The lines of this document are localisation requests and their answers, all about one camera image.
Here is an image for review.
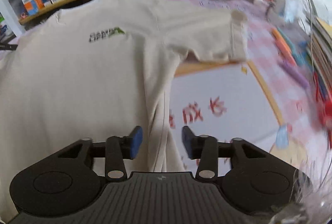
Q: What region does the cream t-shirt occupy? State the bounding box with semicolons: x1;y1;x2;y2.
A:
1;0;248;221

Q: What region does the pink checkered tablecloth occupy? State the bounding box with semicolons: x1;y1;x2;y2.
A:
0;0;332;188

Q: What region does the orange marker pen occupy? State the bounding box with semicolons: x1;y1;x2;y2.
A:
271;28;297;66

